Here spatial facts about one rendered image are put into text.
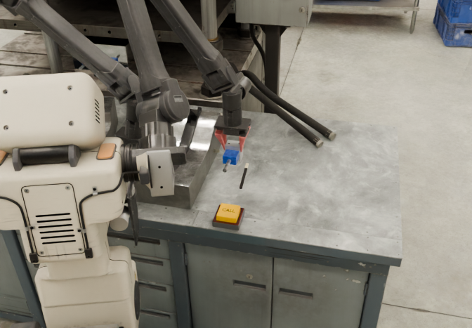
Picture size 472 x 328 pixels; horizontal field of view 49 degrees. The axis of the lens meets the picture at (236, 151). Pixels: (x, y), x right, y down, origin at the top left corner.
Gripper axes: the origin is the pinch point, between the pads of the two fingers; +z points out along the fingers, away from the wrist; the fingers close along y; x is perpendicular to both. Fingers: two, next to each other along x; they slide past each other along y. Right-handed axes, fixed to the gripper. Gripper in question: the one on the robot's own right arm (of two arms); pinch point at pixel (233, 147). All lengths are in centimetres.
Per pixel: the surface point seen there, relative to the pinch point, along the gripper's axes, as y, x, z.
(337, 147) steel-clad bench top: -30.3, -30.5, 14.7
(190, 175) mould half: 11.2, 9.0, 6.2
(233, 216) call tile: -4.6, 18.1, 11.8
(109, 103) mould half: 54, -24, 3
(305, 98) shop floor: 3, -214, 91
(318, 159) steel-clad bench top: -24.6, -21.5, 14.9
